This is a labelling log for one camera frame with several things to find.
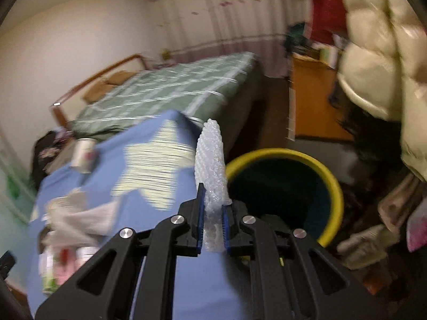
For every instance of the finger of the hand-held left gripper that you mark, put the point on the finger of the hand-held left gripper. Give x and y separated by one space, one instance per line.
7 263

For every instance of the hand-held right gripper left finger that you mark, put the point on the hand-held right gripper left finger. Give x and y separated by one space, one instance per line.
200 220

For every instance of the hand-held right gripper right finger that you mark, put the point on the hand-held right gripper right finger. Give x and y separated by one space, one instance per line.
226 230

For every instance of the white bubble wrap piece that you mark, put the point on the white bubble wrap piece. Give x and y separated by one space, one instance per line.
210 160

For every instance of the yellow waste bin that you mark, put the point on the yellow waste bin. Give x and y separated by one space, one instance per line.
283 186

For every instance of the white paper cup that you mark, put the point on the white paper cup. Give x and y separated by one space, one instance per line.
83 155

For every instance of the crumpled white tissue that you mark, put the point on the crumpled white tissue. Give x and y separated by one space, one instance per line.
76 216

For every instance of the blue printed tablecloth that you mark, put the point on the blue printed tablecloth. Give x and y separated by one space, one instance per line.
106 166

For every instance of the black clothes pile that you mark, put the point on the black clothes pile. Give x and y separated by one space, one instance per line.
43 153

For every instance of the green plaid bed blanket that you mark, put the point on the green plaid bed blanket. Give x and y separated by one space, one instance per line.
173 86

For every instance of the beige slipper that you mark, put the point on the beige slipper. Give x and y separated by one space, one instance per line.
367 246

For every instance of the orange wooden cabinet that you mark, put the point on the orange wooden cabinet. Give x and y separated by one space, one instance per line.
313 100

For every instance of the wooden bed headboard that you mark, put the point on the wooden bed headboard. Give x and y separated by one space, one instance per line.
60 115

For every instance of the large brown pillow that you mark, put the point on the large brown pillow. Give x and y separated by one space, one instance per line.
98 91

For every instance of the tan cardboard box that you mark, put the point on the tan cardboard box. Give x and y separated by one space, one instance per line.
164 53

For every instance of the beige cloth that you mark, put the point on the beige cloth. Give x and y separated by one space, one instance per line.
397 203

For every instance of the pink bag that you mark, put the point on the pink bag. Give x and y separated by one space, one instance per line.
418 233

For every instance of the white book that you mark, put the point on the white book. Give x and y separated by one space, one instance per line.
331 56

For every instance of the pink striped curtain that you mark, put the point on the pink striped curtain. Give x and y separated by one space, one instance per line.
216 16

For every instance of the dark cloth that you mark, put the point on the dark cloth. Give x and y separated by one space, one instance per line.
297 38

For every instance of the white puffy jacket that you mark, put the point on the white puffy jacket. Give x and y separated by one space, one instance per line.
377 40

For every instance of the red cloth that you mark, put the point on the red cloth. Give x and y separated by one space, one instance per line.
327 6

